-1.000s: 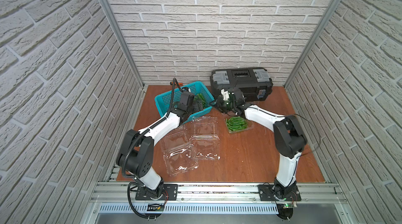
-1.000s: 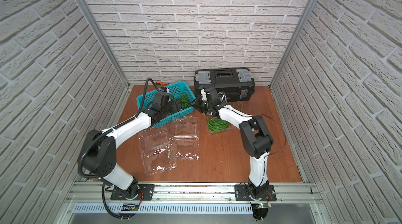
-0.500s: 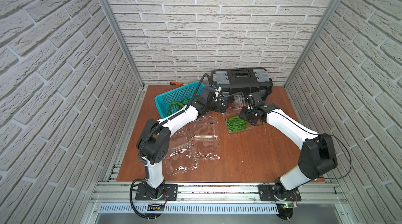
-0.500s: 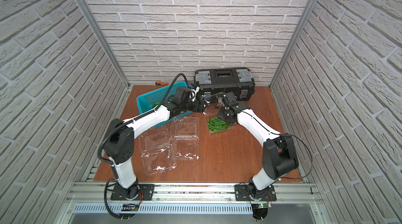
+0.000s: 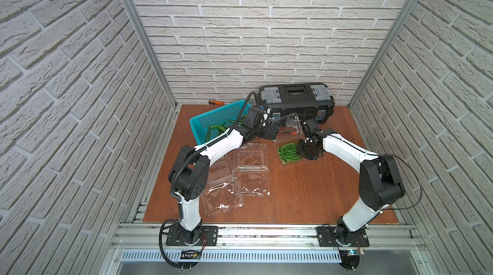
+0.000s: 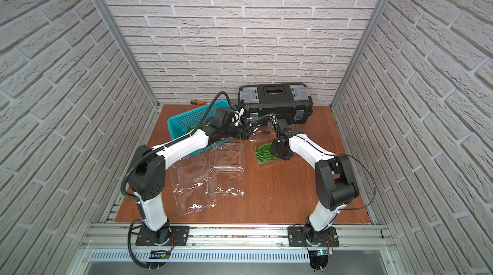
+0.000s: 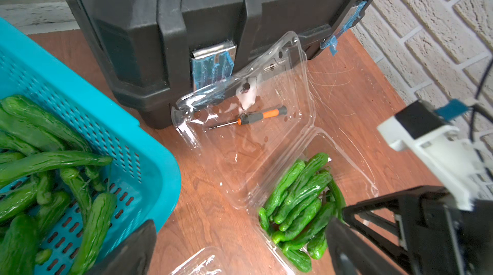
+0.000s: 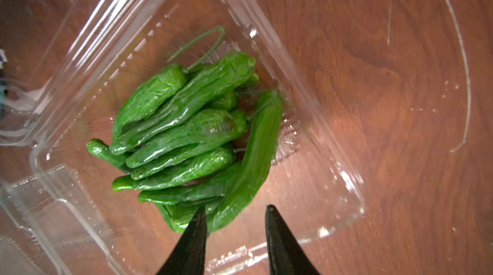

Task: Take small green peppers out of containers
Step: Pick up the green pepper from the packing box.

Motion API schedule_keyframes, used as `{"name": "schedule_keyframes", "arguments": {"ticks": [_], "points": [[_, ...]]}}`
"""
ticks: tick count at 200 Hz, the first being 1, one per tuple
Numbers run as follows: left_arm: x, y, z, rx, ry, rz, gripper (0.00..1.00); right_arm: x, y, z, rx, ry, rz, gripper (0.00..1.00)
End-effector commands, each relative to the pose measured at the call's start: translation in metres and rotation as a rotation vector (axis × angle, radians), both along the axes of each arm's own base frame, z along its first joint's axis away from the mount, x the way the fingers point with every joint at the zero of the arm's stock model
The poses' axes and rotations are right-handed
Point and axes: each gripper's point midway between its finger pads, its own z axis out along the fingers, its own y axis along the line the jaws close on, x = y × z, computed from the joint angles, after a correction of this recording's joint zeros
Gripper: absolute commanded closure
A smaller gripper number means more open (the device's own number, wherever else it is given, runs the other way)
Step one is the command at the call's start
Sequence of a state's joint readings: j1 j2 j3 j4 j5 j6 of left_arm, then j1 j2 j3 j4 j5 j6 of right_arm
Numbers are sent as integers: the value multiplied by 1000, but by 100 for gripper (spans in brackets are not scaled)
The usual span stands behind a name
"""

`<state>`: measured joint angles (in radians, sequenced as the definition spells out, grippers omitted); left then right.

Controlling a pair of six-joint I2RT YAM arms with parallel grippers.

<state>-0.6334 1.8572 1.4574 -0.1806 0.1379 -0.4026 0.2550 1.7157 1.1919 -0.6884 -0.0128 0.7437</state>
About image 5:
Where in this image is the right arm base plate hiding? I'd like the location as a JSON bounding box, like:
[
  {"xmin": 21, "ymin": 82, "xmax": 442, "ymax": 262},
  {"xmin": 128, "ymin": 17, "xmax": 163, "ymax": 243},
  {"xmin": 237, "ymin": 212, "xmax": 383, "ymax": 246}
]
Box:
[{"xmin": 315, "ymin": 224, "xmax": 370, "ymax": 248}]

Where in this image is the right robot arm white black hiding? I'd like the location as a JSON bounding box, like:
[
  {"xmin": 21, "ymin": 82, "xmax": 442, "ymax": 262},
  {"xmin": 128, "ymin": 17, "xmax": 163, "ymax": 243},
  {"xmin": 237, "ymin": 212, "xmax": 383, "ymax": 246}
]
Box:
[{"xmin": 297, "ymin": 119, "xmax": 405, "ymax": 247}]

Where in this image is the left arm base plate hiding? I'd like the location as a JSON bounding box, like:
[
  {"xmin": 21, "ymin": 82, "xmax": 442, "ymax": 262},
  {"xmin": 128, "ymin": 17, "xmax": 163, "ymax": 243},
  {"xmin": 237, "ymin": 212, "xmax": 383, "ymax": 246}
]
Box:
[{"xmin": 166, "ymin": 224, "xmax": 219, "ymax": 246}]

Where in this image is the aluminium frame post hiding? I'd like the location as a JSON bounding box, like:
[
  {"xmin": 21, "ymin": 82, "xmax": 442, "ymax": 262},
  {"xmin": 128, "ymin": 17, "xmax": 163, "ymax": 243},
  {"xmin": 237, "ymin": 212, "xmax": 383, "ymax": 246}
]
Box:
[
  {"xmin": 347, "ymin": 0, "xmax": 419, "ymax": 108},
  {"xmin": 121, "ymin": 0, "xmax": 178, "ymax": 108}
]

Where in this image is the black corrugated cable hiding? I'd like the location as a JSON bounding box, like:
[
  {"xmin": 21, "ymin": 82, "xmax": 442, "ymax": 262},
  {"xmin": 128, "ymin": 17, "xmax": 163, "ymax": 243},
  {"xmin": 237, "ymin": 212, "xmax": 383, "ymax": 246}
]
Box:
[{"xmin": 169, "ymin": 91, "xmax": 263, "ymax": 199}]

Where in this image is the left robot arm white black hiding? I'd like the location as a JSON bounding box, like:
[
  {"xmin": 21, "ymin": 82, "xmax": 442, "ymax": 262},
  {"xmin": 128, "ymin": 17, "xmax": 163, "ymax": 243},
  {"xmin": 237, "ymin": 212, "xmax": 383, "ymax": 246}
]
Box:
[{"xmin": 168, "ymin": 107, "xmax": 281, "ymax": 233}]

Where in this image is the teal plastic basket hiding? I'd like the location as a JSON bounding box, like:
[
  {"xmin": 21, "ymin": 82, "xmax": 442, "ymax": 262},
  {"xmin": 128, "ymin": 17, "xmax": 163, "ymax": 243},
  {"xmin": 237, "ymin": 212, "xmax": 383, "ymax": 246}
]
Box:
[{"xmin": 189, "ymin": 100, "xmax": 245, "ymax": 145}]

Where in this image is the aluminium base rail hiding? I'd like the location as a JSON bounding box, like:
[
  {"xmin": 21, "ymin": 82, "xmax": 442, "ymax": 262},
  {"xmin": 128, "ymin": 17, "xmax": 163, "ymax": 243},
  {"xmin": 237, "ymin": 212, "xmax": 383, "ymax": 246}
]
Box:
[{"xmin": 110, "ymin": 223, "xmax": 426, "ymax": 263}]

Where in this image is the clear pepper container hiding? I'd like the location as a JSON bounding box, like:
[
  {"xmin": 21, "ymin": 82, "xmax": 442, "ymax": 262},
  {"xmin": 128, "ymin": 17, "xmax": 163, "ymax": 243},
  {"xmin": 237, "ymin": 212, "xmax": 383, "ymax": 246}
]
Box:
[
  {"xmin": 274, "ymin": 113, "xmax": 304, "ymax": 165},
  {"xmin": 233, "ymin": 143, "xmax": 270, "ymax": 198}
]

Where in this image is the aluminium frame post right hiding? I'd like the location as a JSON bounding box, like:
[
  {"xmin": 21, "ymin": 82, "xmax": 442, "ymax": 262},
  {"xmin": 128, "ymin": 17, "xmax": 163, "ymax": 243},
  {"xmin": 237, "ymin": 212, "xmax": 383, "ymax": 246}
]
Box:
[{"xmin": 347, "ymin": 0, "xmax": 419, "ymax": 108}]

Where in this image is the aluminium frame post left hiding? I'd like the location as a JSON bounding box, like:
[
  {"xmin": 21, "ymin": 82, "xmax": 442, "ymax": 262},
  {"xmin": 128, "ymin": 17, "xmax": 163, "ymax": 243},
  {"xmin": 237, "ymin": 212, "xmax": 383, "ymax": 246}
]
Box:
[{"xmin": 121, "ymin": 0, "xmax": 178, "ymax": 108}]

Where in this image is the black toolbox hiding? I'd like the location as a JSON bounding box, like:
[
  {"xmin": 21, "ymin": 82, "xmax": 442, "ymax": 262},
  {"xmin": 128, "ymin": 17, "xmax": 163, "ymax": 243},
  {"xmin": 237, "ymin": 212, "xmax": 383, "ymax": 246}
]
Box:
[{"xmin": 260, "ymin": 82, "xmax": 335, "ymax": 124}]

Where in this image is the clear clamshell container with peppers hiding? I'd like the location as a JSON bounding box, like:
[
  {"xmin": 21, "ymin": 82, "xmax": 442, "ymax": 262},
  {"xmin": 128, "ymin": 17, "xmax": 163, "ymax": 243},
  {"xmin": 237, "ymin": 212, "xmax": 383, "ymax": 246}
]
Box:
[{"xmin": 201, "ymin": 159, "xmax": 243, "ymax": 216}]

